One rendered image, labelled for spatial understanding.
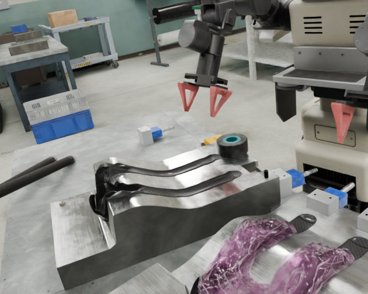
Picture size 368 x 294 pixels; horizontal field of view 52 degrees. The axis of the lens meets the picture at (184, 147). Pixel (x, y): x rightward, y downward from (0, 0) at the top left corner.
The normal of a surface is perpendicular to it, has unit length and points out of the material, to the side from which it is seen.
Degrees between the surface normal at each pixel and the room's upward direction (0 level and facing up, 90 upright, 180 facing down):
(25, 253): 0
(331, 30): 98
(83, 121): 91
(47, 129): 91
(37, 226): 0
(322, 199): 0
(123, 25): 90
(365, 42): 63
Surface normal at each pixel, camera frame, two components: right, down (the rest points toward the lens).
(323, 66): -0.71, 0.39
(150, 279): -0.15, -0.90
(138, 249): 0.36, 0.34
